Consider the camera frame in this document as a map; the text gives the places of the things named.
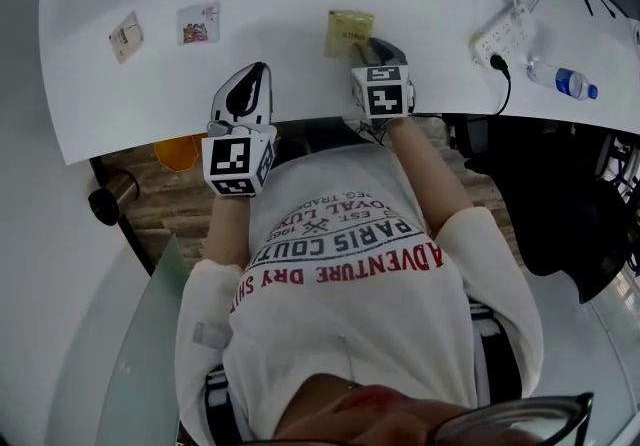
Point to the yellow trash packet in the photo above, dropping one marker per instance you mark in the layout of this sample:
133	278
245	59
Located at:
342	29

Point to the person's left forearm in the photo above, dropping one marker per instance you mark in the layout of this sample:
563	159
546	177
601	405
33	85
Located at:
226	229

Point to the person's right forearm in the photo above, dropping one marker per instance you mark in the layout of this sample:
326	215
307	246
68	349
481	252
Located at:
425	174

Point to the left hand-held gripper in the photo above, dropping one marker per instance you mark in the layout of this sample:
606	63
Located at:
231	159

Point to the orange trash can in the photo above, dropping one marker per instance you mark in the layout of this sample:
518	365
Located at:
175	153

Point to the white power strip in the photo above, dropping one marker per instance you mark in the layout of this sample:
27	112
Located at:
505	34

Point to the black table leg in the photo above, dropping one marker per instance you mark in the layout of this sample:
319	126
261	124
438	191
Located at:
117	214

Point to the black office chair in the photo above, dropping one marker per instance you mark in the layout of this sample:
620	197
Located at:
545	199

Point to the clear water bottle blue label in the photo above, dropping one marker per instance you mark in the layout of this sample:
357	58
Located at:
562	79

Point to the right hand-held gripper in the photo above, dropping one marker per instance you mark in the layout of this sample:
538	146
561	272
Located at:
384	94

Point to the white colourful-print trash wrapper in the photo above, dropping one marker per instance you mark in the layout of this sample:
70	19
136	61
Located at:
199	24

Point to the beige trash wrapper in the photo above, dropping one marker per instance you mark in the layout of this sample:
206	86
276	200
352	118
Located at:
126	38

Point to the black-framed glasses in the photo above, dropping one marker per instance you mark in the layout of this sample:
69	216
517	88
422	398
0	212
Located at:
515	421

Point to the white printed shirt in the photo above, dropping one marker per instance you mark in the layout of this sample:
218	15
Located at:
350	294

